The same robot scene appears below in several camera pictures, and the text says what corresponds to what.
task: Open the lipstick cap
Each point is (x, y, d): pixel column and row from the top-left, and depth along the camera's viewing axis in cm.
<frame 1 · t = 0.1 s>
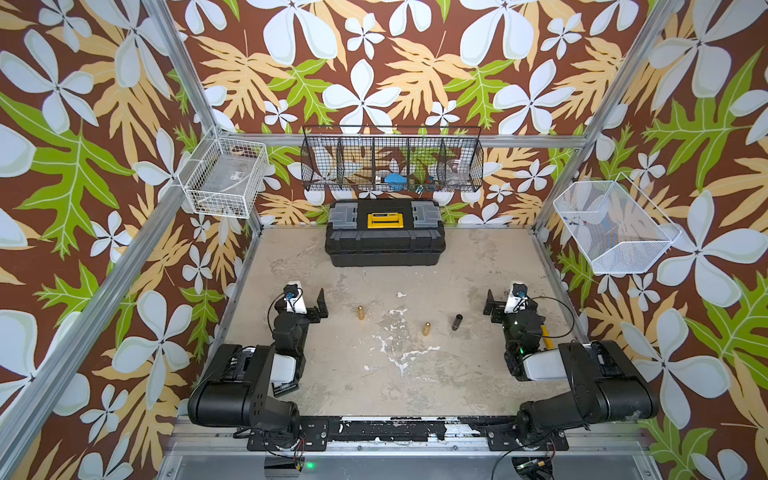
left hand: (307, 287, 89), fingers open
right hand: (505, 291, 90), fingers open
black plastic toolbox: (385, 232, 97), point 18 cm above the table
gold lipstick left: (360, 312, 93), point 5 cm above the table
gold lipstick middle: (426, 328, 90), point 4 cm above the table
black lipstick: (457, 321, 90), point 6 cm above the table
blue object in basket: (396, 180, 96), point 30 cm above the table

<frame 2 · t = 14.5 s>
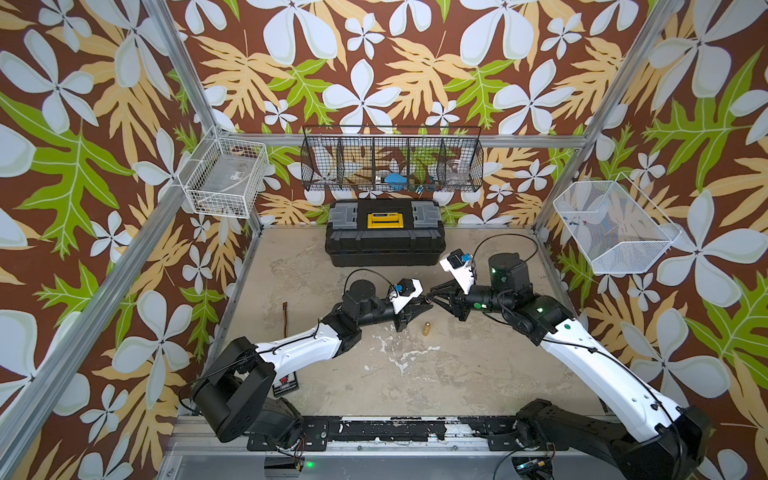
left hand: (429, 296, 74), fingers closed
right hand: (429, 292, 70), fingers closed
brown stick tool: (284, 306, 100), on the table
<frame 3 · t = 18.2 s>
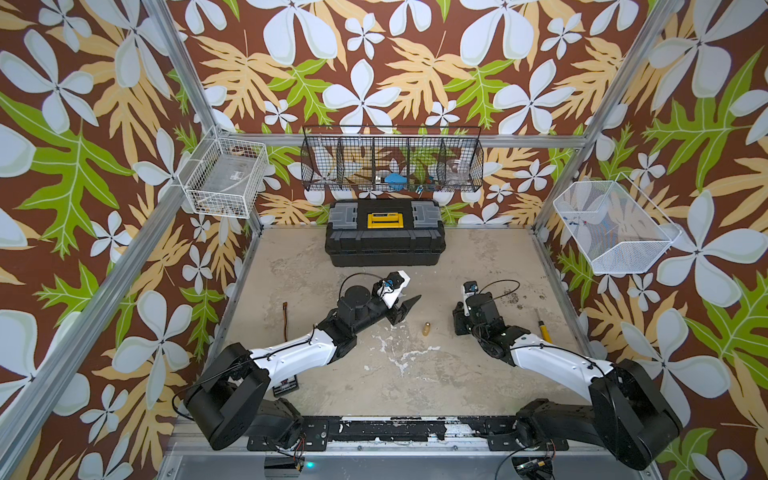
left hand: (412, 284, 77), fingers open
right hand: (456, 310, 90), fingers open
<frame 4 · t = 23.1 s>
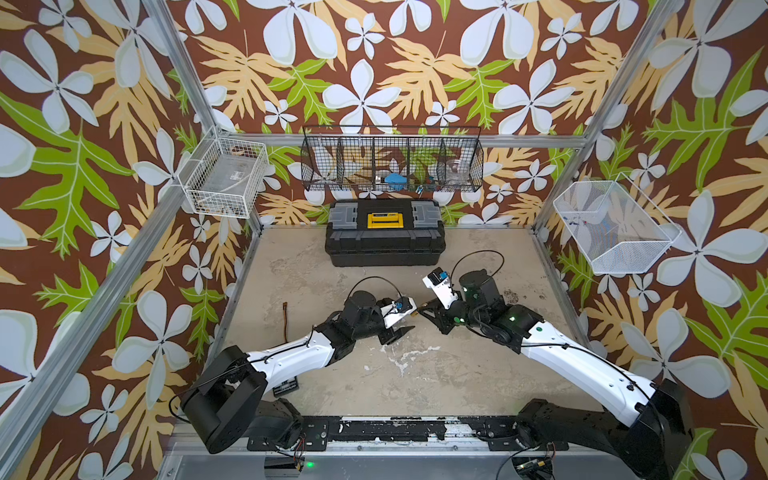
left hand: (408, 309, 81), fingers open
right hand: (420, 307, 77), fingers closed
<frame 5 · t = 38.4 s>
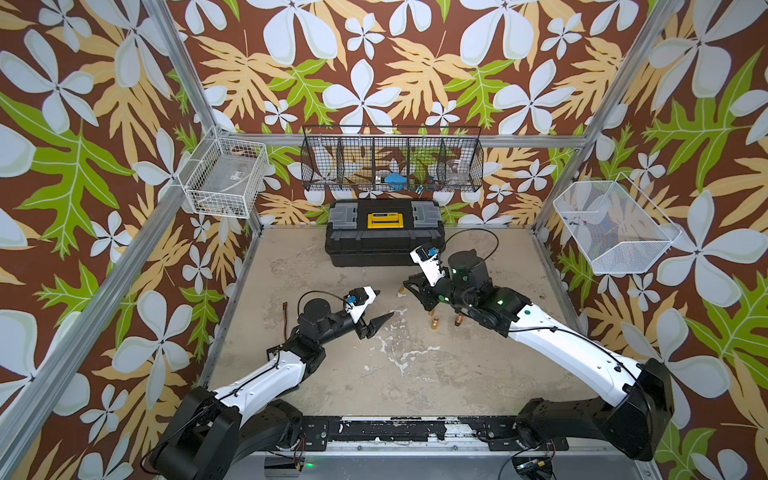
left hand: (384, 297, 76), fingers open
right hand: (405, 279, 74), fingers closed
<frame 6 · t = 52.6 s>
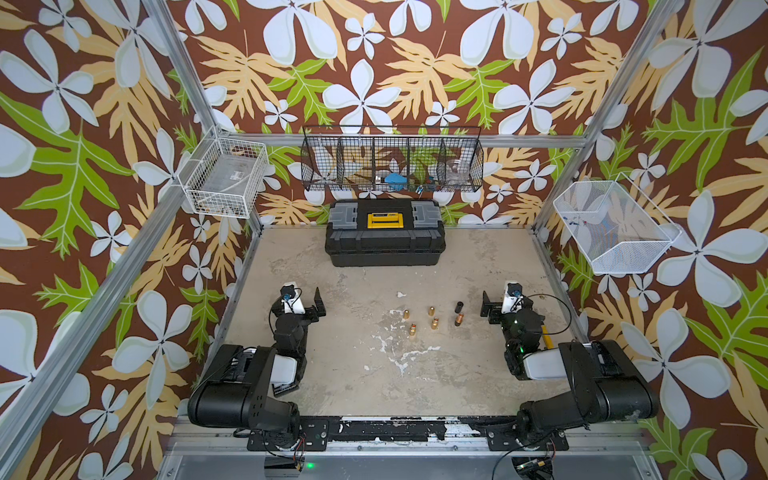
left hand: (302, 288, 88), fingers open
right hand: (500, 291, 90), fingers open
black lipstick cap: (458, 307, 97), point 3 cm above the table
